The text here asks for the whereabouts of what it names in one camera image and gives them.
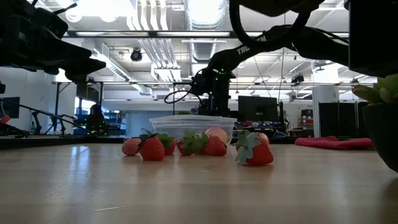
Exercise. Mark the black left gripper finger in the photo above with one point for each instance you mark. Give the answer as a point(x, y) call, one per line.
point(82, 70)
point(59, 56)

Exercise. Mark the orange-pink toy peach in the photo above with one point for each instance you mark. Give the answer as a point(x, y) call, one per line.
point(219, 132)

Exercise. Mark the clear plastic tupperware container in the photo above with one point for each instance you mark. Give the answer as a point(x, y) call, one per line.
point(186, 123)

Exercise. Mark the red strawberry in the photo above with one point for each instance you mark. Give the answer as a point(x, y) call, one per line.
point(259, 154)
point(171, 148)
point(215, 146)
point(191, 141)
point(153, 151)

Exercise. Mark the pink peach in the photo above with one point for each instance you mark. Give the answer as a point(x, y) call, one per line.
point(130, 147)

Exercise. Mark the black background robot arm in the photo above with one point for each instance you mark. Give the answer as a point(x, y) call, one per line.
point(37, 123)

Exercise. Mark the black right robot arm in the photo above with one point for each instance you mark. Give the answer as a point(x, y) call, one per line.
point(373, 37)

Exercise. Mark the black hanging screen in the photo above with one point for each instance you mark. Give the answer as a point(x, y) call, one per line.
point(88, 91)

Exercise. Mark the green background plant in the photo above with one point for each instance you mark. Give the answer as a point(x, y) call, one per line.
point(184, 112)

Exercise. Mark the black computer monitor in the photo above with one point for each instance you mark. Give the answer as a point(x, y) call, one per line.
point(258, 109)

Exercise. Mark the cluttered background workbench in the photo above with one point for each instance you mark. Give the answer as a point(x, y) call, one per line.
point(264, 127)

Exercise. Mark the person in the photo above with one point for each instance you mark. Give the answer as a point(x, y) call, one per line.
point(94, 121)

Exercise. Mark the red background object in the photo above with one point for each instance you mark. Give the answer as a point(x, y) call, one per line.
point(4, 119)

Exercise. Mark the red folded towel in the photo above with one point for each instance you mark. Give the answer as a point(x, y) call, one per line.
point(334, 143)

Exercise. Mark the black partition panels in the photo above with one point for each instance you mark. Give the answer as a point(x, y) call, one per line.
point(342, 119)

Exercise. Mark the potted succulent, black pot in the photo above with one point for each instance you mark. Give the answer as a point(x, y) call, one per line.
point(382, 133)

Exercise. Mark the black wall screen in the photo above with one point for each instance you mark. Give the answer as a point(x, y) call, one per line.
point(11, 107)

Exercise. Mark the silver ceiling air duct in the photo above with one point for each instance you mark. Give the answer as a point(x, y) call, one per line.
point(205, 15)

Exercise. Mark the black aluminium rig frame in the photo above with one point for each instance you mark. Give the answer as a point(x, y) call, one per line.
point(62, 142)

